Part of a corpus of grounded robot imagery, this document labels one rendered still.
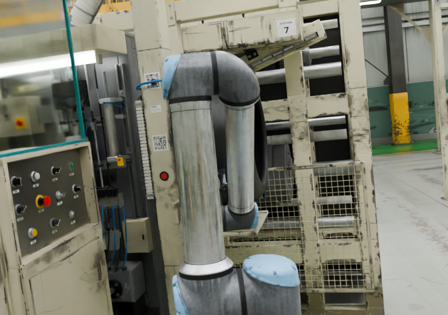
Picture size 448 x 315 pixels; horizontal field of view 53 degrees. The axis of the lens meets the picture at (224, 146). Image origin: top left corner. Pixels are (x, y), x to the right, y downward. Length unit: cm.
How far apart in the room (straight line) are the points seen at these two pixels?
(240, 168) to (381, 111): 1036
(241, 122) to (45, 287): 97
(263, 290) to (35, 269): 88
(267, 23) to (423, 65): 990
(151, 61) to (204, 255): 117
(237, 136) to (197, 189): 22
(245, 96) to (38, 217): 99
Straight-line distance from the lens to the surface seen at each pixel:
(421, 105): 1193
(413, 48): 1200
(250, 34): 229
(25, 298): 174
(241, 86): 119
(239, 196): 146
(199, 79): 117
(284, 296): 124
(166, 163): 214
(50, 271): 183
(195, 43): 235
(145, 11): 218
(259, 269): 122
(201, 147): 116
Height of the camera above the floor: 136
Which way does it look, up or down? 5 degrees down
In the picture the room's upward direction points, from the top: 6 degrees counter-clockwise
